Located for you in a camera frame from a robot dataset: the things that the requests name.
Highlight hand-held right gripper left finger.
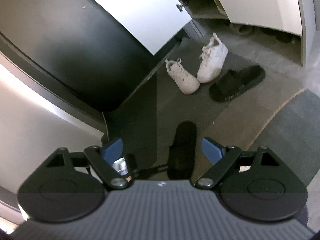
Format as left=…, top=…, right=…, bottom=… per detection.
left=45, top=137, right=128, bottom=189

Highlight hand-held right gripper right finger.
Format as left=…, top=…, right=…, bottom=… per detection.
left=195, top=137, right=280, bottom=189

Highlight black slide sandal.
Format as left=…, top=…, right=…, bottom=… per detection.
left=167, top=121, right=197, bottom=180
left=209, top=65, right=266, bottom=103

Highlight white lace-up sneaker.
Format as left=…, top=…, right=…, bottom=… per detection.
left=197, top=33, right=228, bottom=83
left=165, top=58, right=200, bottom=95

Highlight grey shoe cabinet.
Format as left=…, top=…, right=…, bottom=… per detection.
left=165, top=0, right=317, bottom=68

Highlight grey ribbed door mat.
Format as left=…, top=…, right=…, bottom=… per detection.
left=155, top=37, right=263, bottom=160

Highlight grey-blue rug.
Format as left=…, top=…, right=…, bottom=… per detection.
left=247, top=89, right=320, bottom=180

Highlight dark entrance door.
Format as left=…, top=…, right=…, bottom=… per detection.
left=0, top=0, right=180, bottom=113

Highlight grey-brown slipper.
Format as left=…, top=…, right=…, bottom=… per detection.
left=229, top=22, right=254, bottom=35

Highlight black shoe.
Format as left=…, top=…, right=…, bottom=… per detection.
left=260, top=29, right=298, bottom=44

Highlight plain white cabinet door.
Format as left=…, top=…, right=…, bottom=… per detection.
left=71, top=0, right=192, bottom=55

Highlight white stickered cabinet door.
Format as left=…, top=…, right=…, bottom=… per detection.
left=206, top=0, right=304, bottom=37

